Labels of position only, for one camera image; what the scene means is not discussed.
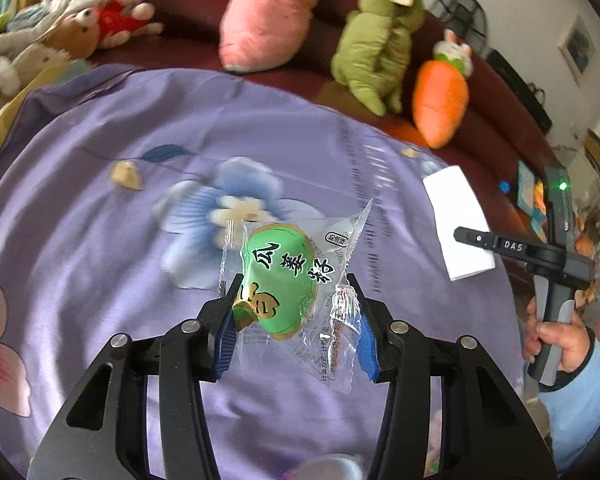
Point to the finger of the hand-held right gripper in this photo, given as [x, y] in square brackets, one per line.
[510, 247]

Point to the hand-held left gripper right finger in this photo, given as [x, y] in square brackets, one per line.
[367, 355]

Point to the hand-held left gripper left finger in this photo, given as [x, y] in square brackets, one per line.
[222, 345]

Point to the white tissue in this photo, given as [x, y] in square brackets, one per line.
[455, 200]

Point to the green snack packet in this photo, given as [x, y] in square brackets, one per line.
[280, 280]

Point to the light blue trash bin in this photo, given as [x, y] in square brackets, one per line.
[325, 467]

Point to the person's right forearm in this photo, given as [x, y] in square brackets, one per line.
[580, 410]

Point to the person's right hand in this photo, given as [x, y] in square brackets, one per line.
[575, 342]

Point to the colourful box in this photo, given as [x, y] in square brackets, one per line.
[530, 190]

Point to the small blue cap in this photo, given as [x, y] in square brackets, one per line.
[503, 186]

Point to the purple floral blanket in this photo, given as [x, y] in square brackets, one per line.
[105, 260]

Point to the black bag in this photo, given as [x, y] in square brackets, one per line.
[520, 90]

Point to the orange carrot bunny plush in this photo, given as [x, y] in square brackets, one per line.
[440, 95]

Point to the black fan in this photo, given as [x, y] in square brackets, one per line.
[460, 10]

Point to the green plush toy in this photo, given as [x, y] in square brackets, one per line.
[375, 45]

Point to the dark red leather sofa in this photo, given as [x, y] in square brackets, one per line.
[180, 50]

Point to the yellow cloth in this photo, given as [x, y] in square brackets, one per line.
[0, 120]

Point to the pink plush toy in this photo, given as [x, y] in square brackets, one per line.
[265, 20]

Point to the teddy bear with red shirt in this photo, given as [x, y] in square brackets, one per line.
[112, 20]

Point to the white plush rabbit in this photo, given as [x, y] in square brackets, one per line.
[0, 70]

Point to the framed wall picture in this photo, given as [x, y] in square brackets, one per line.
[577, 45]

